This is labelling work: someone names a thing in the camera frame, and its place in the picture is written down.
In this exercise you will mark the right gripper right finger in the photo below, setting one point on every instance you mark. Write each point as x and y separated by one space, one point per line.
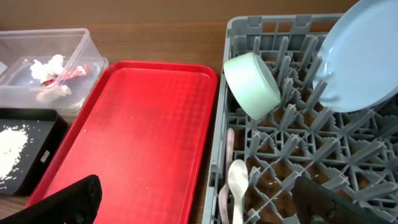
313 200

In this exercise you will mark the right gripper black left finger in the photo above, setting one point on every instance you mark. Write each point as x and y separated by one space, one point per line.
77 203

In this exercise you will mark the white plastic spoon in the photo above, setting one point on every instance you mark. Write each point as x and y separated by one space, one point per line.
238 182

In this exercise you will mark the rice and food scraps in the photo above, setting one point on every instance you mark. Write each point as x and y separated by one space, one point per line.
14 139

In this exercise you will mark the white tissue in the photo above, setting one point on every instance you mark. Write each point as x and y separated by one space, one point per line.
47 73

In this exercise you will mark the red snack wrapper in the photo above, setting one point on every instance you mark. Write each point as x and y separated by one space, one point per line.
80 70

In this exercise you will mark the green bowl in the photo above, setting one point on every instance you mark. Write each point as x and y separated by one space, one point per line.
252 84

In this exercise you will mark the light blue plate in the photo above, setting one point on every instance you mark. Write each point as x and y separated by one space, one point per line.
359 57

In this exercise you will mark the grey dishwasher rack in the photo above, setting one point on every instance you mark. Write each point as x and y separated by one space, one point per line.
352 154

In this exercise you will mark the black rectangular tray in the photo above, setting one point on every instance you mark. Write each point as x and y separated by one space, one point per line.
47 128

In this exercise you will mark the red serving tray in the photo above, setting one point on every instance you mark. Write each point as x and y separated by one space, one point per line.
142 131

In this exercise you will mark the clear plastic bin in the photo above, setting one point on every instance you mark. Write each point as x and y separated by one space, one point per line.
19 48

